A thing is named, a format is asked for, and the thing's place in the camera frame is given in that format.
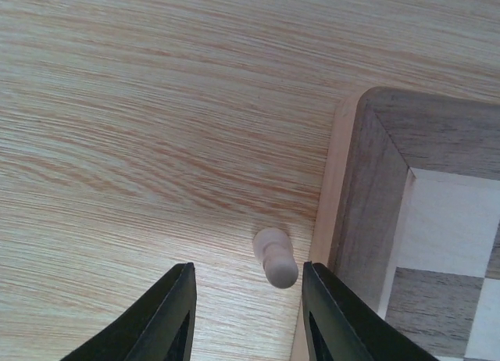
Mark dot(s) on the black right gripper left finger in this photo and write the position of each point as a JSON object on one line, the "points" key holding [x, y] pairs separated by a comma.
{"points": [[158, 326]]}

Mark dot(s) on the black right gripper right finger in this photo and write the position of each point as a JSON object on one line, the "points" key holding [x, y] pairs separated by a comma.
{"points": [[340, 326]]}

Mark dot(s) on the white chess piece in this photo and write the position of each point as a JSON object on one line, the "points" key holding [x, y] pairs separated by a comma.
{"points": [[274, 251]]}

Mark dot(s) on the wooden chessboard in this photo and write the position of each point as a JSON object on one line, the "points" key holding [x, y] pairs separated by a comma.
{"points": [[408, 216]]}

